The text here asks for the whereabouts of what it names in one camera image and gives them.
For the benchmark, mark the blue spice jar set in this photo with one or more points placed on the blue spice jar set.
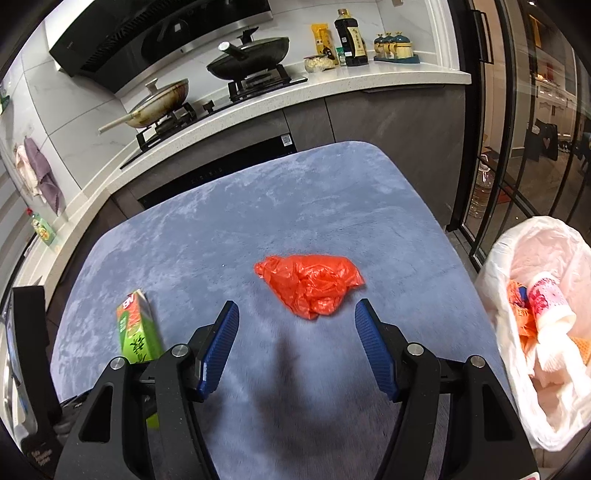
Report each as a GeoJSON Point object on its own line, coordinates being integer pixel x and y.
{"type": "Point", "coordinates": [392, 48]}

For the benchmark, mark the beige frying pan with lid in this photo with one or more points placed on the beige frying pan with lid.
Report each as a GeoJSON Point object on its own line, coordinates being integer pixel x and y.
{"type": "Point", "coordinates": [161, 101]}

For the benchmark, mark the green carton box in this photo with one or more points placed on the green carton box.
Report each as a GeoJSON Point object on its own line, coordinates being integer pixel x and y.
{"type": "Point", "coordinates": [136, 327]}

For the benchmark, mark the dark chair with heart cutout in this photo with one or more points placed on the dark chair with heart cutout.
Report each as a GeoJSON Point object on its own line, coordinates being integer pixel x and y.
{"type": "Point", "coordinates": [547, 138]}

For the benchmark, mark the green dish soap bottle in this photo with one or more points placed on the green dish soap bottle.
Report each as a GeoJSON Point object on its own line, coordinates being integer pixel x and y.
{"type": "Point", "coordinates": [44, 230]}

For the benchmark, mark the pink hanging towel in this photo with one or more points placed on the pink hanging towel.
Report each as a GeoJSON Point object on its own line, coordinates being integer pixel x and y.
{"type": "Point", "coordinates": [25, 170]}

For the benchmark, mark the purple hanging towel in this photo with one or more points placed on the purple hanging towel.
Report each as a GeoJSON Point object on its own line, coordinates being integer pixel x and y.
{"type": "Point", "coordinates": [44, 175]}

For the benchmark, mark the yellow noodle packet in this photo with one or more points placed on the yellow noodle packet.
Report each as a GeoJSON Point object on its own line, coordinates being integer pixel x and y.
{"type": "Point", "coordinates": [322, 39]}

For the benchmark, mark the black built-in oven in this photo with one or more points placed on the black built-in oven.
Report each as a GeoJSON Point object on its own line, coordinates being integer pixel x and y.
{"type": "Point", "coordinates": [231, 166]}

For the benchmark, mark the orange snack wrapper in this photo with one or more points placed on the orange snack wrapper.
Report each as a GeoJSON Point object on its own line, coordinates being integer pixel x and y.
{"type": "Point", "coordinates": [516, 300]}

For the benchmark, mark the dark soy sauce bottle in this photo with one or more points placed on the dark soy sauce bottle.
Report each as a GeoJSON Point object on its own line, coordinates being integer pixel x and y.
{"type": "Point", "coordinates": [351, 44]}

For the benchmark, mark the pink patterned paper cup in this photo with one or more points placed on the pink patterned paper cup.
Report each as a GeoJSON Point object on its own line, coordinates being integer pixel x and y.
{"type": "Point", "coordinates": [549, 295]}

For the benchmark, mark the orange waffle sponge cloth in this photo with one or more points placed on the orange waffle sponge cloth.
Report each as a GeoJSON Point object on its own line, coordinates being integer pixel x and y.
{"type": "Point", "coordinates": [582, 348]}

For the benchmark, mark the black wok with lid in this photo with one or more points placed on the black wok with lid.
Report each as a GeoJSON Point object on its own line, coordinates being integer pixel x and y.
{"type": "Point", "coordinates": [254, 57]}

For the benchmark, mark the red plastic bag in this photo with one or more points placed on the red plastic bag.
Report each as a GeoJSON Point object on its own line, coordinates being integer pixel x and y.
{"type": "Point", "coordinates": [314, 281]}

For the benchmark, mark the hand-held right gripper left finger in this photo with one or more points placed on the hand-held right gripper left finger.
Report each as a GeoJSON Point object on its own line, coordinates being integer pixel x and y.
{"type": "Point", "coordinates": [219, 350]}

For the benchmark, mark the grey kitchen cabinet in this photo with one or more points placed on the grey kitchen cabinet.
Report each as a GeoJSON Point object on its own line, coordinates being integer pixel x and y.
{"type": "Point", "coordinates": [392, 120]}

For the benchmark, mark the black gas stove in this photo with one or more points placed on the black gas stove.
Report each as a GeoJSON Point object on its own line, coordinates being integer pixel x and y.
{"type": "Point", "coordinates": [217, 104]}

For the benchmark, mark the white bin bag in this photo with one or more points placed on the white bin bag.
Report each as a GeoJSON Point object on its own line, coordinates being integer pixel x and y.
{"type": "Point", "coordinates": [508, 258]}

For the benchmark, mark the clear large water bottle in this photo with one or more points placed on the clear large water bottle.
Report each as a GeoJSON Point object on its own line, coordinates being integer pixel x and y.
{"type": "Point", "coordinates": [480, 194]}

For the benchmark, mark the black framed glass door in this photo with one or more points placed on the black framed glass door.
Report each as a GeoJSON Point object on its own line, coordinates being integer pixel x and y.
{"type": "Point", "coordinates": [508, 138]}

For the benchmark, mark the small green cap bottle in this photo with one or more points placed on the small green cap bottle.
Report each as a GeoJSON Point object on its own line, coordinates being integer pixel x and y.
{"type": "Point", "coordinates": [341, 57]}

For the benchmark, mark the black range hood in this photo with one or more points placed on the black range hood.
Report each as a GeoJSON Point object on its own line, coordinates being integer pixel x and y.
{"type": "Point", "coordinates": [138, 46]}

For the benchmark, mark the white tissue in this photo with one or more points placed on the white tissue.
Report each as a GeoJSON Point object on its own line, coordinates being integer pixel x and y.
{"type": "Point", "coordinates": [554, 364]}

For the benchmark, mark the blue velvet tablecloth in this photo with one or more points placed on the blue velvet tablecloth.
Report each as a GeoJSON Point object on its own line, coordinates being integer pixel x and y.
{"type": "Point", "coordinates": [277, 207]}

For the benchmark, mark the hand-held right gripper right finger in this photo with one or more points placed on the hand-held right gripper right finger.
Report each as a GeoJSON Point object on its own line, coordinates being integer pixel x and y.
{"type": "Point", "coordinates": [376, 350]}

